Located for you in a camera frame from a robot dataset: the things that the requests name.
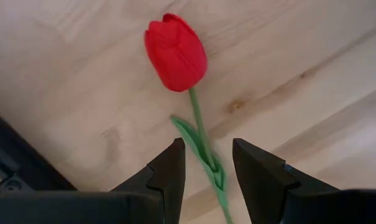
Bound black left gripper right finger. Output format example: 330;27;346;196
232;138;339;224

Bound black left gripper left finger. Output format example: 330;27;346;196
111;137;186;224

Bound red tulip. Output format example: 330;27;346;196
144;12;234;224

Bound black table frame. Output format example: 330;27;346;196
0;105;77;194

